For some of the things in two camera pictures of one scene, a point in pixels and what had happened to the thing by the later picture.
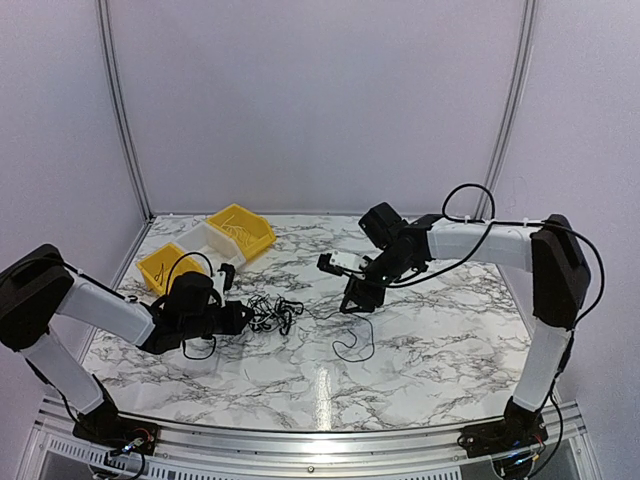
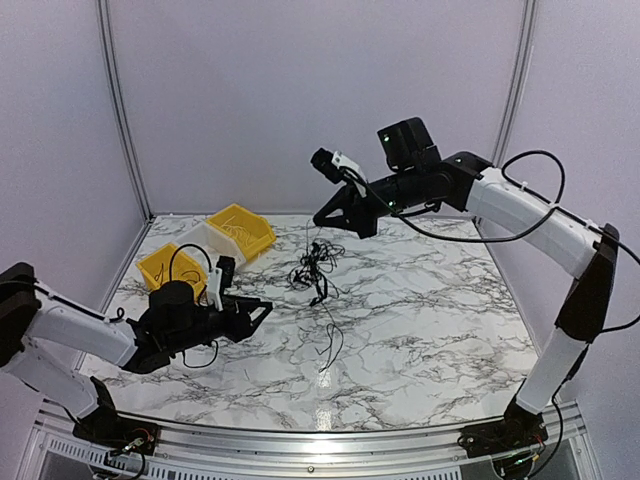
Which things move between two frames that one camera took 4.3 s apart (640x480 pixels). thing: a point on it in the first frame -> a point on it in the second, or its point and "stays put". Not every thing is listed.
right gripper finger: (352, 291) -> (337, 202)
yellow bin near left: (158, 266) stays put
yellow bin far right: (253, 232) stays put
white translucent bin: (215, 243) stays put
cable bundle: (268, 313) -> (315, 265)
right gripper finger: (362, 302) -> (341, 222)
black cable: (355, 338) -> (330, 328)
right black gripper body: (392, 265) -> (409, 191)
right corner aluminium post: (512, 112) stays put
